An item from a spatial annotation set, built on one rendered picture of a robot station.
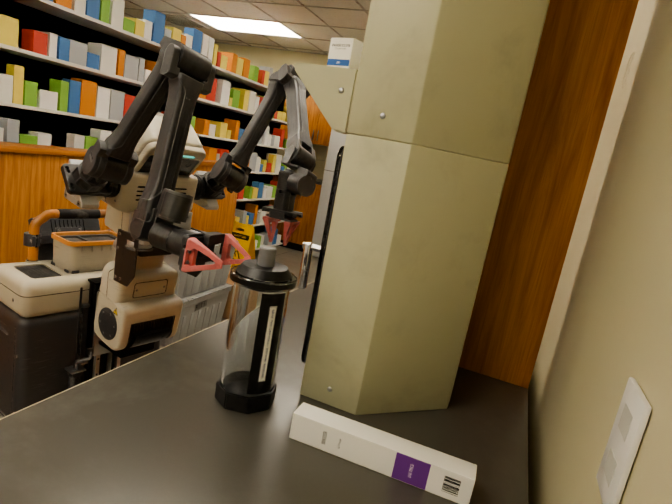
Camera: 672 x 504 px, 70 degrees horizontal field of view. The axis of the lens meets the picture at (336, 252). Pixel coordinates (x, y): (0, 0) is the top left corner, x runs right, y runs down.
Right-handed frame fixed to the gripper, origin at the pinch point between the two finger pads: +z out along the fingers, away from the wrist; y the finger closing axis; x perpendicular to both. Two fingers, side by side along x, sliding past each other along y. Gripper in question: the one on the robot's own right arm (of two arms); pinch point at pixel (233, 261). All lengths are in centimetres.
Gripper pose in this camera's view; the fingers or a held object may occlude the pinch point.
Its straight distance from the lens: 97.2
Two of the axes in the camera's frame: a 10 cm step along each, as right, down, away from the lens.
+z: 8.9, 2.9, -3.4
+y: 3.8, -0.9, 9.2
